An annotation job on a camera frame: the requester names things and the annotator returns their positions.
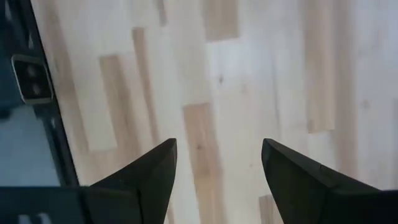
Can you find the black aluminium table frame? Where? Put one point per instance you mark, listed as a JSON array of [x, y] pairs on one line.
[[59, 140]]

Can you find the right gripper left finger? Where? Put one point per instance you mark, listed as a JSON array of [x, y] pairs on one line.
[[146, 186]]

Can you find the metal frame bracket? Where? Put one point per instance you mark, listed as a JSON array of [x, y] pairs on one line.
[[32, 79]]

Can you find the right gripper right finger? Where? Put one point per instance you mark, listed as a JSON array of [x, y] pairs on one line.
[[304, 193]]

